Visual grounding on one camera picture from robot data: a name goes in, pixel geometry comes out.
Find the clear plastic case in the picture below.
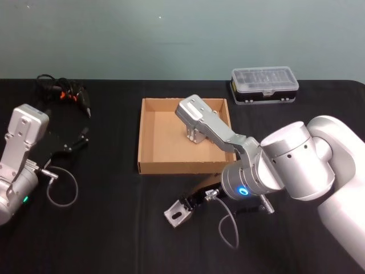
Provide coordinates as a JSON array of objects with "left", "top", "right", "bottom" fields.
[{"left": 228, "top": 66, "right": 299, "bottom": 106}]

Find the left gripper thin grey cable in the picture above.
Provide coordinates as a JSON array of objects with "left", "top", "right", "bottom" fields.
[{"left": 40, "top": 167, "right": 79, "bottom": 208}]

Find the small silver metal angle bracket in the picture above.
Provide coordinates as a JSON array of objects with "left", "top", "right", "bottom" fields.
[{"left": 164, "top": 200, "right": 193, "bottom": 228}]

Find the shallow brown cardboard tray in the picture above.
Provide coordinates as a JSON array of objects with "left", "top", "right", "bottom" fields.
[{"left": 137, "top": 97, "right": 237, "bottom": 175}]

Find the black table cloth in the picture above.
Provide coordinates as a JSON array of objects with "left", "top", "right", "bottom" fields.
[{"left": 0, "top": 78, "right": 365, "bottom": 274}]

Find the plain pale wall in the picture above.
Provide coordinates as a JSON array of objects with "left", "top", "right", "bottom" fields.
[{"left": 0, "top": 0, "right": 365, "bottom": 82}]

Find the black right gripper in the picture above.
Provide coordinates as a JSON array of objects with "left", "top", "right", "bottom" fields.
[{"left": 177, "top": 172, "right": 229, "bottom": 212}]

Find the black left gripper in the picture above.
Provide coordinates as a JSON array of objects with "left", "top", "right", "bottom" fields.
[{"left": 29, "top": 124, "right": 90, "bottom": 173}]

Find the right gripper thin grey cable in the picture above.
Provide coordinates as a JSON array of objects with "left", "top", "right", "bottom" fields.
[{"left": 205, "top": 189, "right": 274, "bottom": 249}]

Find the gripper thin grey cable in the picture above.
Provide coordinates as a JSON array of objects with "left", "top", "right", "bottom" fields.
[
  {"left": 40, "top": 167, "right": 79, "bottom": 208},
  {"left": 205, "top": 189, "right": 274, "bottom": 249}
]

